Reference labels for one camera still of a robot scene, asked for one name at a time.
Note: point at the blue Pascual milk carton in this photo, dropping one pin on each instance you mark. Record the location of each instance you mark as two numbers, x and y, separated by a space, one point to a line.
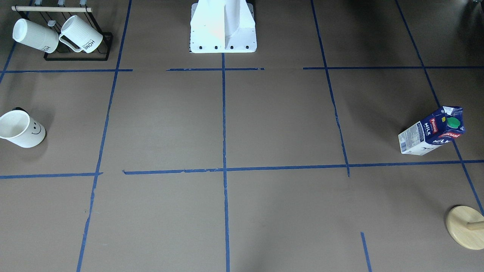
440 127

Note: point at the white smiley face mug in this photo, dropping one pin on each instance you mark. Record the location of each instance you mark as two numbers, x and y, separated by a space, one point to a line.
18 127

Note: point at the white ribbed mug outer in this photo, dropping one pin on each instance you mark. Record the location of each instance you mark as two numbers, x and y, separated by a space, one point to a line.
35 36

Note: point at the round wooden stand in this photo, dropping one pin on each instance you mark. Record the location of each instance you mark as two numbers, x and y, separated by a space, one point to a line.
465 225

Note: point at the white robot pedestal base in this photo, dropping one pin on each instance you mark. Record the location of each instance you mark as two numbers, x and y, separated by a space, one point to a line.
222 26

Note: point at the white HOME mug with handle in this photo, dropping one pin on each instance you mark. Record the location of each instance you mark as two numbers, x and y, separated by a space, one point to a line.
79 35

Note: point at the black wire mug rack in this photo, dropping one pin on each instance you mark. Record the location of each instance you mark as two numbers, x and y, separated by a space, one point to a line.
54 18

